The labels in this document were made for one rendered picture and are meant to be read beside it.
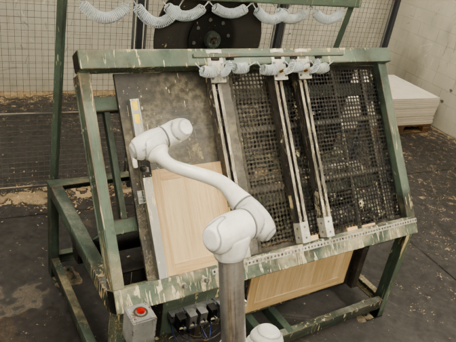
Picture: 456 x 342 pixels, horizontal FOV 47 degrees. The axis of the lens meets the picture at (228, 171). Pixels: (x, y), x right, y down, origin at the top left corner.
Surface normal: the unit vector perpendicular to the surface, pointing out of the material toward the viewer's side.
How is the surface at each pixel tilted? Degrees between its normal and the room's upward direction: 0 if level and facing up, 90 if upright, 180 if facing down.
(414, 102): 90
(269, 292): 90
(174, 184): 54
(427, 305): 0
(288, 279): 90
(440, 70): 90
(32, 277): 0
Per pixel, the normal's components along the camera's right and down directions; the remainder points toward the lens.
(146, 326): 0.50, 0.47
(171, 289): 0.49, -0.13
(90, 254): 0.15, -0.88
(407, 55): -0.90, 0.08
